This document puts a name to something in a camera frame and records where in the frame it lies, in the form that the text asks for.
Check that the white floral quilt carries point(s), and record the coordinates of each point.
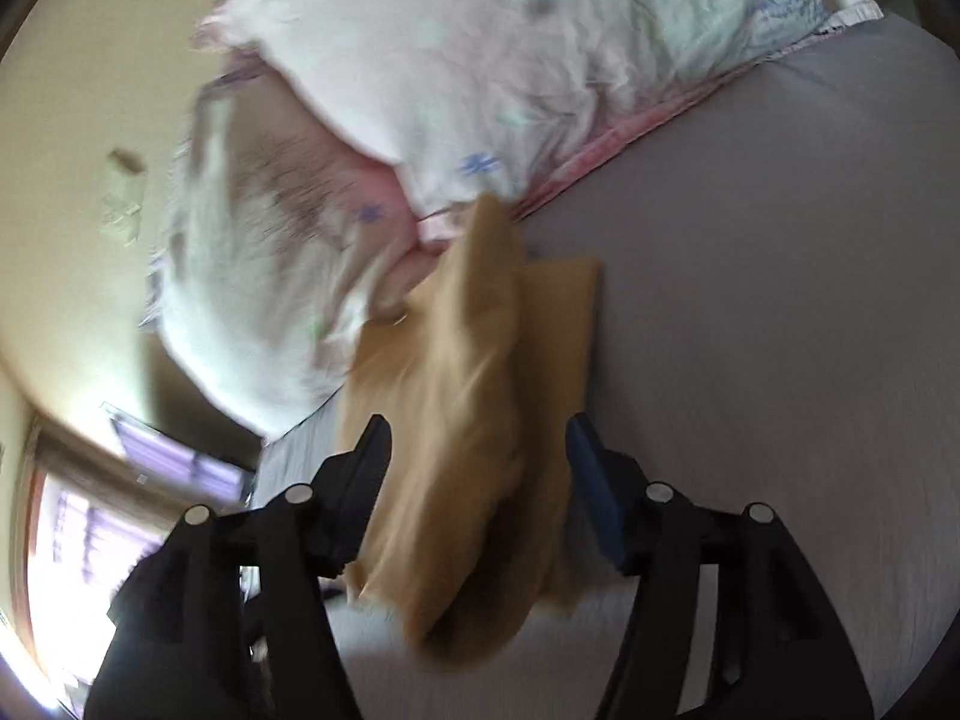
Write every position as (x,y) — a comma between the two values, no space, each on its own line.
(262,255)

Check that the tan small garment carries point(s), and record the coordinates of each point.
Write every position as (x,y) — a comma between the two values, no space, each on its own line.
(469,420)

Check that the window with purple curtain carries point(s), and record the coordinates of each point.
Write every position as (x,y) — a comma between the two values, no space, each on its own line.
(90,525)

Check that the white floral pillow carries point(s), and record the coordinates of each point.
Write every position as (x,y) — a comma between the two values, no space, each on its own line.
(525,52)

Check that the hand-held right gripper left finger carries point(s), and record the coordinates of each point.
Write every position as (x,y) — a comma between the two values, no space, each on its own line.
(360,491)

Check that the wall switch plate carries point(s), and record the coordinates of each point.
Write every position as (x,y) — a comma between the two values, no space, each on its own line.
(124,195)

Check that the grey bed sheet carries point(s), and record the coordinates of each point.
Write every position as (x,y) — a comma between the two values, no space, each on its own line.
(750,360)

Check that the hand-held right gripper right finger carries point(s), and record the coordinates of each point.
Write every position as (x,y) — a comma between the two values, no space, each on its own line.
(592,476)

